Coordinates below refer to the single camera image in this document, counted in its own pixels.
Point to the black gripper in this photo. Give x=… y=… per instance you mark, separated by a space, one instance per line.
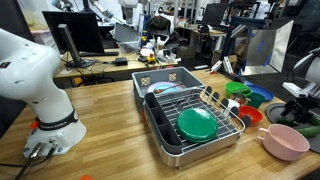
x=305 y=104

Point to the small green cucumber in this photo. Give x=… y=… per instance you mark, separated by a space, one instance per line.
x=284 y=122

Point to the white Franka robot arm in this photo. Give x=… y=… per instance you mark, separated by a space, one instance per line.
x=33 y=76

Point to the grey round tray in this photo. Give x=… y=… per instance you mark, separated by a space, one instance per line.
x=275 y=113

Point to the small red bowl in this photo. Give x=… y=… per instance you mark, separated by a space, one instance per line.
x=251 y=114

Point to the light green bowl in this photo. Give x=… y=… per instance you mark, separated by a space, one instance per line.
x=236 y=87

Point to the long green cucumber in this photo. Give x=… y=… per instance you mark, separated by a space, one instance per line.
x=308 y=131

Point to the blue plate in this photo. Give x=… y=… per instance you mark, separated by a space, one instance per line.
x=265 y=92

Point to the shiny metal cup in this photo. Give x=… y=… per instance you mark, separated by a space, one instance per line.
x=238 y=97

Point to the green plate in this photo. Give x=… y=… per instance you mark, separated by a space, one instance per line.
x=197 y=125

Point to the black background monitor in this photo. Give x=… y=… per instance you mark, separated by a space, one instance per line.
x=215 y=14

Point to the red utensil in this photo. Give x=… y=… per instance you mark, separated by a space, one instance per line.
x=168 y=88

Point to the lavender plate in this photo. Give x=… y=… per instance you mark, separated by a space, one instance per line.
x=160 y=86

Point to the grey plastic tub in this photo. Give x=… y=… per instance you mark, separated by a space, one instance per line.
x=156 y=75

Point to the yellow toy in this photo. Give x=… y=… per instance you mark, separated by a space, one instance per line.
x=151 y=59

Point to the black backpack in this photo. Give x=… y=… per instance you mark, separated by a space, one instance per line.
x=158 y=24

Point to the clear plastic bin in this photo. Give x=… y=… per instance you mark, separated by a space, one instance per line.
x=129 y=46

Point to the black power adapter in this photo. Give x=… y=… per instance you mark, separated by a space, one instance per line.
x=121 y=61

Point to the wooden desk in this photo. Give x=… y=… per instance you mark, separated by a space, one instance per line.
x=110 y=68

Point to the black keyboard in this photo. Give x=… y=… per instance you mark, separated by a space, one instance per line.
x=100 y=53

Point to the orange cup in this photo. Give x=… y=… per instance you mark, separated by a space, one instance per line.
x=86 y=177

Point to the black computer monitor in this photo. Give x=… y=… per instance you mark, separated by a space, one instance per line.
x=83 y=31

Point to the grey monitor stand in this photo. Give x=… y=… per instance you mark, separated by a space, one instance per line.
x=69 y=43

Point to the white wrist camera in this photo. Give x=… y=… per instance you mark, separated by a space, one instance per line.
x=295 y=89

